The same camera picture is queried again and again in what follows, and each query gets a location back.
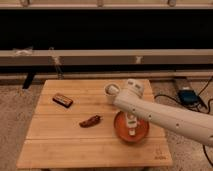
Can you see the blue power adapter box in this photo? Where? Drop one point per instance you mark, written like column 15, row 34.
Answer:
column 188, row 97

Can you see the wooden table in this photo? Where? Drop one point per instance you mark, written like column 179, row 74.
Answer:
column 55, row 139

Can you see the white squeeze bottle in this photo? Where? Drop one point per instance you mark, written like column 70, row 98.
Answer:
column 131, row 123

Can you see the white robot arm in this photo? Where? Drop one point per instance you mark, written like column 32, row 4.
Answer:
column 193, row 125

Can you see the orange ceramic bowl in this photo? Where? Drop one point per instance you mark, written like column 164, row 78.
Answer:
column 121, row 129

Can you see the grey metal rail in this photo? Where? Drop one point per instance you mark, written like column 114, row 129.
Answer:
column 132, row 57

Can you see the dark chocolate bar wrapper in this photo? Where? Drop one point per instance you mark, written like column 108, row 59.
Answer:
column 62, row 100

